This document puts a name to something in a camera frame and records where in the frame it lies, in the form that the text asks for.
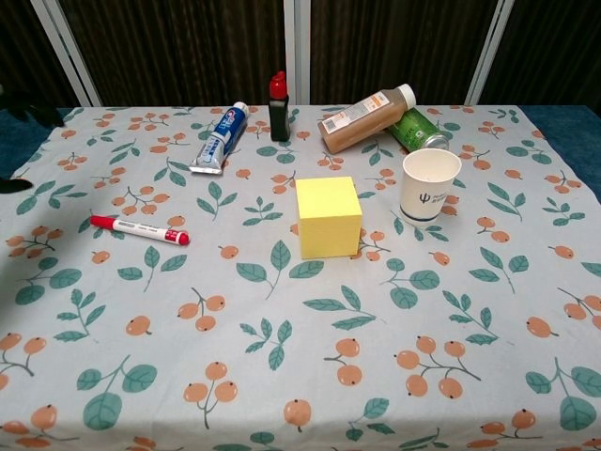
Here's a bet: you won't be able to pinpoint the white marker pen red caps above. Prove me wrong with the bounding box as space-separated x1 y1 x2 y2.
89 214 192 246

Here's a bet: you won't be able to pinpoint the floral leaf fruit tablecloth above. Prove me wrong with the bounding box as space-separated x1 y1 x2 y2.
0 105 601 451

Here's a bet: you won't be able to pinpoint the yellow cube block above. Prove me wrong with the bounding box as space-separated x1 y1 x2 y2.
295 176 362 260

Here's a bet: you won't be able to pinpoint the blue white toothpaste tube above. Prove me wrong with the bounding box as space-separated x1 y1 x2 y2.
188 101 250 176

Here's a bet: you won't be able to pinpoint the green drink can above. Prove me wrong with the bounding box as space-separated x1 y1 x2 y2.
387 106 451 152

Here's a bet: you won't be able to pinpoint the white paper cup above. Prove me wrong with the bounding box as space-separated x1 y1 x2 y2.
399 148 463 225

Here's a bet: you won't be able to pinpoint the brown juice bottle white cap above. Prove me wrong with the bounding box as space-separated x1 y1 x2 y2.
317 83 418 155

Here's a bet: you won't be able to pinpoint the dark curtain partition panel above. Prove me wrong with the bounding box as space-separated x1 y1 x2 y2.
0 0 81 109
44 0 300 107
478 0 601 107
295 0 516 107

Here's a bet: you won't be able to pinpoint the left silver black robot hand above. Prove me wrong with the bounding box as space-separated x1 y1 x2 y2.
0 84 65 196

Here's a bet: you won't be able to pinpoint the black ink bottle red cap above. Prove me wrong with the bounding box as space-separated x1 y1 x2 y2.
269 70 292 143

